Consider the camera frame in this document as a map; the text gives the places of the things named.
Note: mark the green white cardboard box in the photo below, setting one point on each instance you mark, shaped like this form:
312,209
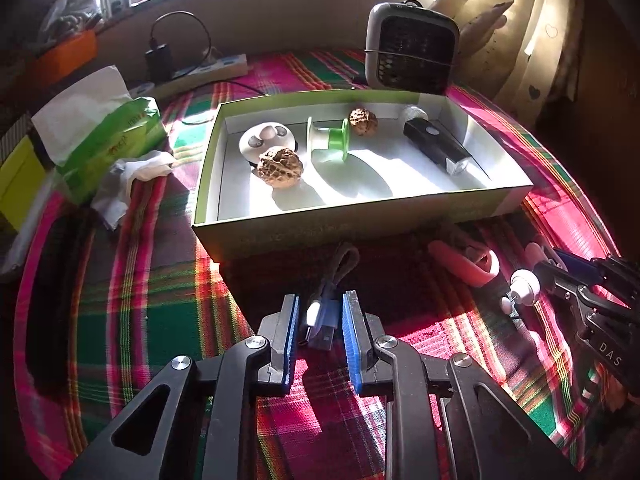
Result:
350,210

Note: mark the cream heart print curtain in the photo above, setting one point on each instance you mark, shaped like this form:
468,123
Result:
550,25

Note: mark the pink ear hook clip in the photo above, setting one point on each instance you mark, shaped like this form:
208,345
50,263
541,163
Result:
470,265
535,252

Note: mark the green white spool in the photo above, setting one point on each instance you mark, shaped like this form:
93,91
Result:
330,137

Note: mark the crumpled white tissue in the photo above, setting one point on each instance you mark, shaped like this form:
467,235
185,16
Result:
132,180

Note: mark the brown walnut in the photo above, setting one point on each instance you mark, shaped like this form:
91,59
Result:
362,120
280,166

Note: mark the white power strip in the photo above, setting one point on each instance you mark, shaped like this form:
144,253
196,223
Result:
200,72

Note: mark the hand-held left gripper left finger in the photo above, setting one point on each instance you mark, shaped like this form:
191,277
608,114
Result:
291,340

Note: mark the plaid blanket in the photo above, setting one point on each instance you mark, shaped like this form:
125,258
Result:
150,285

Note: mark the black bike light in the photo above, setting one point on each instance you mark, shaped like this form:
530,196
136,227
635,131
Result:
440,147

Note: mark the clear plastic bag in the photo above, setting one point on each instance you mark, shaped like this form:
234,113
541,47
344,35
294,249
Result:
70,10

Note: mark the white ribbed cylinder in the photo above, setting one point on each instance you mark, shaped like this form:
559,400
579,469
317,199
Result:
415,112

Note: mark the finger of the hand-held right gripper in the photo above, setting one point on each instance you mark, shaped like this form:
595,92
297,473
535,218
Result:
557,280
575,262

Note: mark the yellow green box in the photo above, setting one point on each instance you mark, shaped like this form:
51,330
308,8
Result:
20,180

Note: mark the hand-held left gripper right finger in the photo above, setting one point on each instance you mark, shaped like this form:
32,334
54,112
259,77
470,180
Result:
352,340

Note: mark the white round earbud case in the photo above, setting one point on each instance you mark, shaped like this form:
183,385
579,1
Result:
262,140

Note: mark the green tissue pack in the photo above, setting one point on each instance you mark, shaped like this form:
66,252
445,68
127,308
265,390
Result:
100,130

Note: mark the white round gadget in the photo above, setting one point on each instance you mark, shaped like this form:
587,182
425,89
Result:
522,287

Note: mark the grey desk fan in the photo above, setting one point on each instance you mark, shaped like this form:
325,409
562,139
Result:
410,50

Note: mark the orange box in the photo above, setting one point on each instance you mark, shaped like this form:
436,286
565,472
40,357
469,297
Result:
65,57

